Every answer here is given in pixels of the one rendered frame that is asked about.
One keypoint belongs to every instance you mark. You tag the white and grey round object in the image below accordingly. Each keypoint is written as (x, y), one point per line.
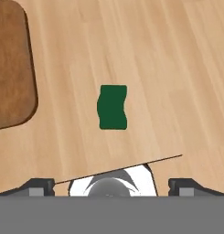
(112, 184)

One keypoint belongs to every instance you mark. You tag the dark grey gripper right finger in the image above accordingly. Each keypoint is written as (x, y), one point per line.
(183, 186)

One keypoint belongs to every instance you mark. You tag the brown wooden cutting board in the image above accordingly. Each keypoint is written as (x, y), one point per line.
(11, 67)

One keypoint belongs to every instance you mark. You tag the dark green sponge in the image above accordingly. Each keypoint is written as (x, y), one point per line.
(112, 107)

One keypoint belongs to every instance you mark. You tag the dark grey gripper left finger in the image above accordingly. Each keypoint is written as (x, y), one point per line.
(40, 186)

